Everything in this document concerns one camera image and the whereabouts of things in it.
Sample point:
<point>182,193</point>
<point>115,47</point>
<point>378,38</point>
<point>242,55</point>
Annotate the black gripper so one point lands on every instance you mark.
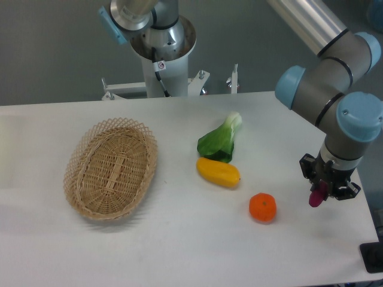
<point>338,181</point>

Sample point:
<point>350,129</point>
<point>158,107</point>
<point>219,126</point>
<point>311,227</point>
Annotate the purple sweet potato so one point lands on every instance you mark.
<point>318,194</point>

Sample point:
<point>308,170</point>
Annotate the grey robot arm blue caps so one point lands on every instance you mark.
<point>351,121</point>

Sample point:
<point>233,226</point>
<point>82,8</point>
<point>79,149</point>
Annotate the orange tangerine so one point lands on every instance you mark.
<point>262,207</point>

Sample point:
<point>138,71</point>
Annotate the black device at table edge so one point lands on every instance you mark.
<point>372,256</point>

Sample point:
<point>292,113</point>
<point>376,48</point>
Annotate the yellow mango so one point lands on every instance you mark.
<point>219,173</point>

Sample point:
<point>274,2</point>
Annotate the green bok choy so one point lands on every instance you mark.
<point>219,143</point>

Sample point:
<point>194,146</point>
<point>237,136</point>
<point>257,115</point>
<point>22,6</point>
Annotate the woven wicker basket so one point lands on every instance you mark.
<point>111,169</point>

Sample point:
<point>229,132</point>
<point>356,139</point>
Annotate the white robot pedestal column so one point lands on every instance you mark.
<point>164,58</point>

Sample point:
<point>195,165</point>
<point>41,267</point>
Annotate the white metal base frame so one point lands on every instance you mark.
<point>160,81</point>

